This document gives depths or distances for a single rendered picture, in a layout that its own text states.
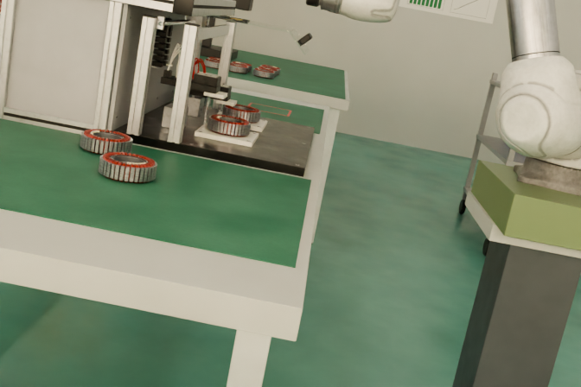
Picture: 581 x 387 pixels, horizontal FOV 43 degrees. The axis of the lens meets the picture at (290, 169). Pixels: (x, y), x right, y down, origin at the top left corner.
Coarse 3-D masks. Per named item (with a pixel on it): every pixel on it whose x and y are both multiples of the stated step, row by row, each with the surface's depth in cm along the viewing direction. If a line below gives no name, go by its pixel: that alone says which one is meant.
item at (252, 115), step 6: (228, 108) 214; (234, 108) 213; (240, 108) 221; (246, 108) 221; (252, 108) 220; (222, 114) 217; (228, 114) 214; (234, 114) 213; (240, 114) 213; (246, 114) 213; (252, 114) 214; (258, 114) 216; (252, 120) 214; (258, 120) 217
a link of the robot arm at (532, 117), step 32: (512, 0) 158; (544, 0) 156; (512, 32) 159; (544, 32) 155; (512, 64) 158; (544, 64) 153; (512, 96) 152; (544, 96) 149; (576, 96) 155; (512, 128) 152; (544, 128) 148; (576, 128) 154
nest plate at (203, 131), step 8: (200, 128) 193; (200, 136) 188; (208, 136) 188; (216, 136) 188; (224, 136) 188; (232, 136) 190; (240, 136) 192; (248, 136) 194; (256, 136) 196; (240, 144) 188; (248, 144) 188
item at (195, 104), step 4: (196, 96) 218; (188, 100) 215; (192, 100) 215; (196, 100) 214; (200, 100) 214; (204, 100) 222; (188, 104) 215; (192, 104) 215; (196, 104) 215; (200, 104) 215; (188, 108) 215; (192, 108) 215; (196, 108) 215; (200, 108) 217; (188, 112) 215; (192, 112) 215; (196, 112) 215; (200, 112) 218; (192, 116) 216; (196, 116) 215
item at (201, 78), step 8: (168, 80) 190; (192, 80) 193; (200, 80) 189; (208, 80) 189; (216, 80) 189; (192, 88) 190; (200, 88) 190; (208, 88) 189; (216, 88) 189; (208, 96) 190; (216, 96) 190; (224, 96) 190
